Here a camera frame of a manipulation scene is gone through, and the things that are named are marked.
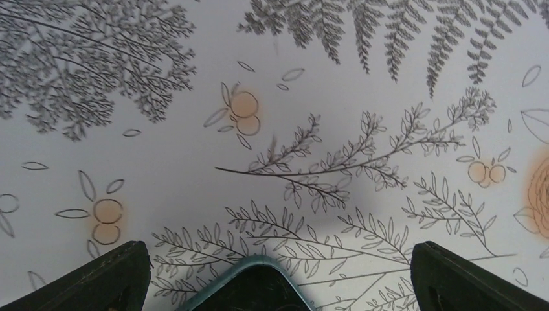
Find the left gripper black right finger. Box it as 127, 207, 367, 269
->
410, 241, 548, 311

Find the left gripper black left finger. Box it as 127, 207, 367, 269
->
1, 241, 151, 311

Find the black phone teal edge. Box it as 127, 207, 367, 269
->
177, 255, 314, 311

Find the floral patterned table mat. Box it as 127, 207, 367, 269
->
1, 1, 548, 310

